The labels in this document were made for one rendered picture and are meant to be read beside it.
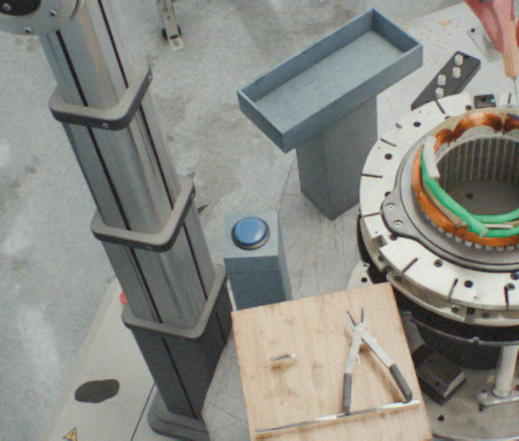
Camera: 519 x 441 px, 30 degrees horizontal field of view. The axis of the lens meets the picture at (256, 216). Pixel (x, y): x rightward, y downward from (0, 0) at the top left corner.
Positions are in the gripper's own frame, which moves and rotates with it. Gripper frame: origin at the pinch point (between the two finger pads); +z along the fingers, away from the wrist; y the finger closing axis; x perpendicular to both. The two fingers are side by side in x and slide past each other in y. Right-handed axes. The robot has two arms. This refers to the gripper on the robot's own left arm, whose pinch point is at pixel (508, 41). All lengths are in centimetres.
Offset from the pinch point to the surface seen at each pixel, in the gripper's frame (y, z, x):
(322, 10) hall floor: 52, 68, 186
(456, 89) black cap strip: 22, 35, 55
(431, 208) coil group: -9.3, 19.0, 5.9
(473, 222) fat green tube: -7.5, 18.8, -0.1
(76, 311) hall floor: -53, 92, 129
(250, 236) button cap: -26.9, 22.5, 21.7
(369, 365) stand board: -23.6, 29.5, -1.3
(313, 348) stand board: -28.0, 27.7, 3.4
